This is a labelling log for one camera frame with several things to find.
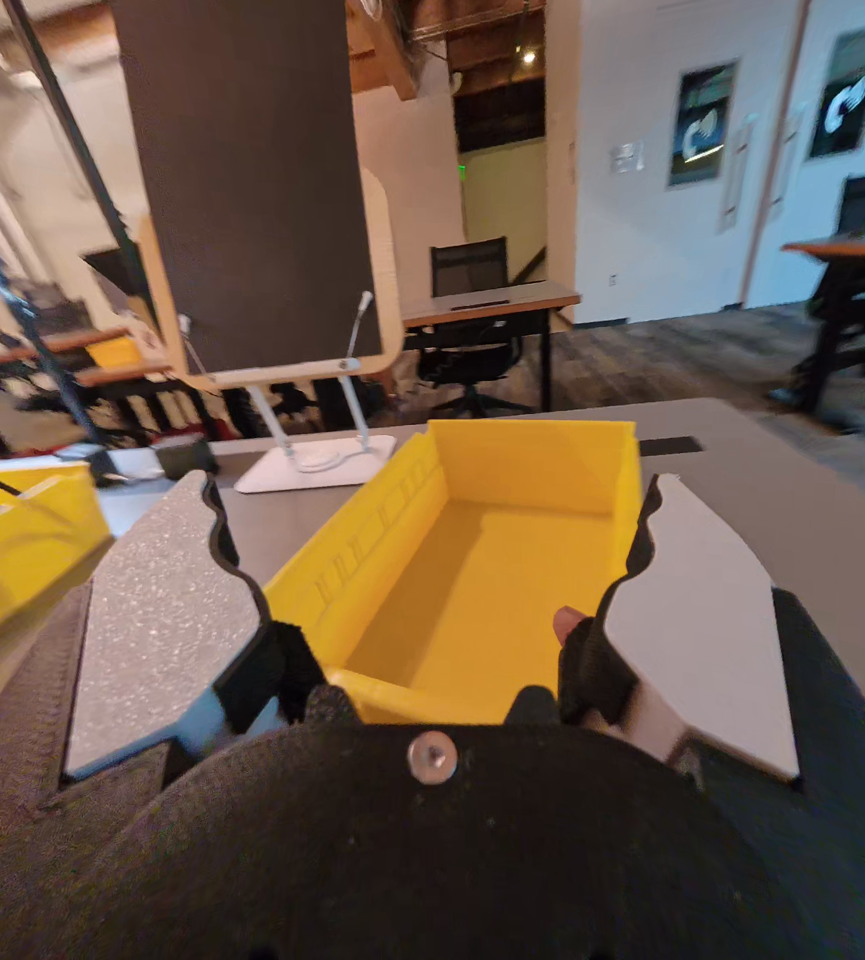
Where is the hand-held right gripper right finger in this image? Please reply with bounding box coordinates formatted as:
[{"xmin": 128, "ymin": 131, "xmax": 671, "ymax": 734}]
[{"xmin": 557, "ymin": 472, "xmax": 803, "ymax": 781}]

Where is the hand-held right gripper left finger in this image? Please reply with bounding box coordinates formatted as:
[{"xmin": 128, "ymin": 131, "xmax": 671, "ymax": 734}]
[{"xmin": 62, "ymin": 468, "xmax": 315, "ymax": 779}]

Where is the yellow plastic bin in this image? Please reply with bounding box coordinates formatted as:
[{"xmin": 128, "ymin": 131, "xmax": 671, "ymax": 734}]
[
  {"xmin": 263, "ymin": 418, "xmax": 644, "ymax": 726},
  {"xmin": 0, "ymin": 461, "xmax": 115, "ymax": 665}
]

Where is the small black device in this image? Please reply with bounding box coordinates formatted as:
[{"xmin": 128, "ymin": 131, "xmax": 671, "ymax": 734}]
[{"xmin": 155, "ymin": 438, "xmax": 218, "ymax": 479}]

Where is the cluttered wooden desk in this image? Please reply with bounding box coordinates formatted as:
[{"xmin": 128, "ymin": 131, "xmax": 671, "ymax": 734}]
[{"xmin": 0, "ymin": 326, "xmax": 179, "ymax": 459}]

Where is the wooden edge desk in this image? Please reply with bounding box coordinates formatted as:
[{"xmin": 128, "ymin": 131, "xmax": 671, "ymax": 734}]
[
  {"xmin": 768, "ymin": 228, "xmax": 865, "ymax": 435},
  {"xmin": 401, "ymin": 279, "xmax": 582, "ymax": 414}
]

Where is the black mesh office chair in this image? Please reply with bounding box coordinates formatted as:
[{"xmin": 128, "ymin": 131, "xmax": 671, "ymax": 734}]
[{"xmin": 416, "ymin": 236, "xmax": 537, "ymax": 419}]

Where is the black panel on white stand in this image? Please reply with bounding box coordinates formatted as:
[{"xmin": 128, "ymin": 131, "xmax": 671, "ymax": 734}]
[{"xmin": 110, "ymin": 0, "xmax": 407, "ymax": 496}]

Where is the black stand pole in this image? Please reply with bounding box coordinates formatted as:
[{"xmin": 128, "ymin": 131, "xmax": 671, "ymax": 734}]
[{"xmin": 1, "ymin": 0, "xmax": 160, "ymax": 324}]

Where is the dark wall poster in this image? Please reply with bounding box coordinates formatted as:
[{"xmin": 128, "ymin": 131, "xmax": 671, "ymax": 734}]
[
  {"xmin": 668, "ymin": 60, "xmax": 740, "ymax": 187},
  {"xmin": 807, "ymin": 21, "xmax": 865, "ymax": 159}
]

